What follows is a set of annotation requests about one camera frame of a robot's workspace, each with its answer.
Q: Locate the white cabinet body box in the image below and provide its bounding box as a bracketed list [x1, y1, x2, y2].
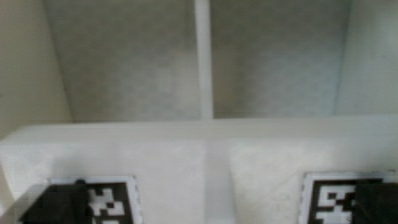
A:
[0, 0, 398, 139]

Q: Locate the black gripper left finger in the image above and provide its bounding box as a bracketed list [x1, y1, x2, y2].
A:
[17, 180, 93, 224]

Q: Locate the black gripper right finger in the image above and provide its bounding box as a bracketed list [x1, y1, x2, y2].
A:
[353, 179, 398, 224]

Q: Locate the white cabinet door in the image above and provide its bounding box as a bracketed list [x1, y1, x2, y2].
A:
[0, 115, 398, 224]

